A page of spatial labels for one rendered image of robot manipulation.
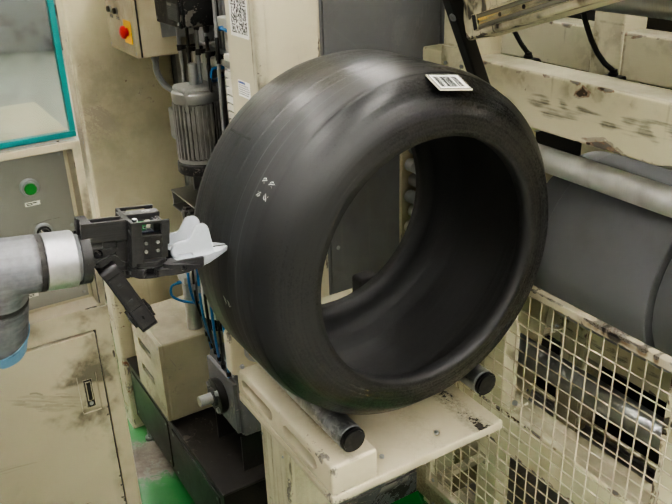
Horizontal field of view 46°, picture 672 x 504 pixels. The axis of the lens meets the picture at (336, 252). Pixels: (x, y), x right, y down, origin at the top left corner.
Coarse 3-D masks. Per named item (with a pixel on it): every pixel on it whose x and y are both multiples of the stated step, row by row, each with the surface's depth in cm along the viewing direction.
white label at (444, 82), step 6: (432, 78) 111; (438, 78) 111; (444, 78) 112; (450, 78) 113; (456, 78) 113; (438, 84) 110; (444, 84) 110; (450, 84) 111; (456, 84) 112; (462, 84) 112; (444, 90) 110; (450, 90) 110; (456, 90) 111; (462, 90) 111; (468, 90) 112
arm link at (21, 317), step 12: (24, 312) 101; (0, 324) 99; (12, 324) 100; (24, 324) 102; (0, 336) 100; (12, 336) 101; (24, 336) 104; (0, 348) 101; (12, 348) 103; (24, 348) 106; (0, 360) 103; (12, 360) 104
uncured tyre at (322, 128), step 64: (320, 64) 120; (384, 64) 115; (256, 128) 115; (320, 128) 106; (384, 128) 107; (448, 128) 112; (512, 128) 119; (320, 192) 105; (448, 192) 153; (512, 192) 140; (256, 256) 107; (320, 256) 108; (448, 256) 155; (512, 256) 142; (256, 320) 111; (320, 320) 111; (384, 320) 154; (448, 320) 148; (512, 320) 135; (320, 384) 117; (384, 384) 123; (448, 384) 132
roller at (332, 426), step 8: (288, 392) 139; (296, 400) 137; (304, 400) 134; (304, 408) 134; (312, 408) 132; (320, 408) 131; (312, 416) 132; (320, 416) 130; (328, 416) 129; (336, 416) 128; (344, 416) 128; (320, 424) 130; (328, 424) 128; (336, 424) 127; (344, 424) 126; (352, 424) 126; (328, 432) 128; (336, 432) 126; (344, 432) 125; (352, 432) 125; (360, 432) 126; (336, 440) 126; (344, 440) 125; (352, 440) 126; (360, 440) 127; (344, 448) 126; (352, 448) 126
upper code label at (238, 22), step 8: (232, 0) 137; (240, 0) 135; (232, 8) 138; (240, 8) 135; (232, 16) 139; (240, 16) 136; (232, 24) 140; (240, 24) 137; (232, 32) 140; (240, 32) 138; (248, 32) 135
